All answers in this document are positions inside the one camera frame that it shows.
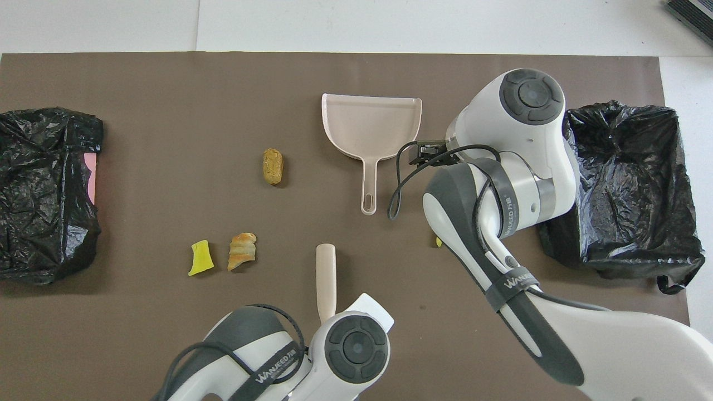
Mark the beige plastic dustpan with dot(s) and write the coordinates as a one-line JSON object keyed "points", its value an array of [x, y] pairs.
{"points": [[370, 128]]}

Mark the dark ribbed device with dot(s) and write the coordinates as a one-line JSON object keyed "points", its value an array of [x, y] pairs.
{"points": [[693, 16]]}

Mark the beige hand brush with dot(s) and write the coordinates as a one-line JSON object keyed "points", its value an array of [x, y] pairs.
{"points": [[326, 278]]}

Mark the pink plastic bin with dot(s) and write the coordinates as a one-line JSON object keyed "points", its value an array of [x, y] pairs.
{"points": [[91, 178]]}

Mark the black trash bag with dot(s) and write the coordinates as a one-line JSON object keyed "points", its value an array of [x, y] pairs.
{"points": [[39, 195]]}

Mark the brown table mat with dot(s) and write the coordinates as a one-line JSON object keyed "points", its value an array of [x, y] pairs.
{"points": [[167, 111]]}

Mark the small yellow sponge piece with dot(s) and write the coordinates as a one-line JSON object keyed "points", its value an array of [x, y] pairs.
{"points": [[201, 259]]}

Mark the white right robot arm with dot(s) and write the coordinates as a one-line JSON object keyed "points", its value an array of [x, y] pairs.
{"points": [[529, 145]]}

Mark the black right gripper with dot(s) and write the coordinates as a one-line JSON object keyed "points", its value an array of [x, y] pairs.
{"points": [[434, 154]]}

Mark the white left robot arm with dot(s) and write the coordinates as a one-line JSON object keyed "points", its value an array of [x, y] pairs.
{"points": [[356, 348]]}

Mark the orange toy croissant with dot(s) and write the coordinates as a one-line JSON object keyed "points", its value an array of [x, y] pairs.
{"points": [[242, 252]]}

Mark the black bag lined bin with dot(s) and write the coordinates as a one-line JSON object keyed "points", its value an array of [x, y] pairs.
{"points": [[635, 184]]}

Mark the brown toy bread loaf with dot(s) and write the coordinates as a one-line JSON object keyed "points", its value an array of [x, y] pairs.
{"points": [[273, 167]]}

